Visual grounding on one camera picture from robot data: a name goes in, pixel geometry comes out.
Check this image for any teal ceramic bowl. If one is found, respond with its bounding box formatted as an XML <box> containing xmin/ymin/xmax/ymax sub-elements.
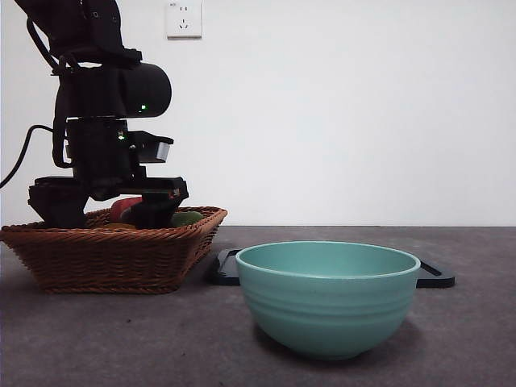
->
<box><xmin>235</xmin><ymin>241</ymin><xmax>422</xmax><ymax>361</ymax></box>

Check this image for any green avocado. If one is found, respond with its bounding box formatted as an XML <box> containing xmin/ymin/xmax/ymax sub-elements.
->
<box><xmin>171</xmin><ymin>210</ymin><xmax>205</xmax><ymax>228</ymax></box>

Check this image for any red apple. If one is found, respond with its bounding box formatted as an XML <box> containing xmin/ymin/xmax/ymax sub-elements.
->
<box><xmin>110</xmin><ymin>197</ymin><xmax>143</xmax><ymax>223</ymax></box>

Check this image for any brown wicker basket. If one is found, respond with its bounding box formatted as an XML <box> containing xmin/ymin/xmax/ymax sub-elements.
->
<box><xmin>0</xmin><ymin>206</ymin><xmax>229</xmax><ymax>295</ymax></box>

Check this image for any dark green rectangular tray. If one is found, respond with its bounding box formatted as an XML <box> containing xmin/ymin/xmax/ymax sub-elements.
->
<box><xmin>207</xmin><ymin>248</ymin><xmax>456</xmax><ymax>289</ymax></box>

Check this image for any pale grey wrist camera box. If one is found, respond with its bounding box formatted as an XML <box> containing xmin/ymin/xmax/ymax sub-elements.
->
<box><xmin>131</xmin><ymin>131</ymin><xmax>175</xmax><ymax>164</ymax></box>

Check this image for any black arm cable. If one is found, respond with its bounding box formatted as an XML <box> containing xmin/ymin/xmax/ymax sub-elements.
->
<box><xmin>0</xmin><ymin>124</ymin><xmax>56</xmax><ymax>189</ymax></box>

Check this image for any white wall power socket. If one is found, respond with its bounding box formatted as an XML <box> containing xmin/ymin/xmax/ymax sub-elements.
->
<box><xmin>167</xmin><ymin>1</ymin><xmax>203</xmax><ymax>40</ymax></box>

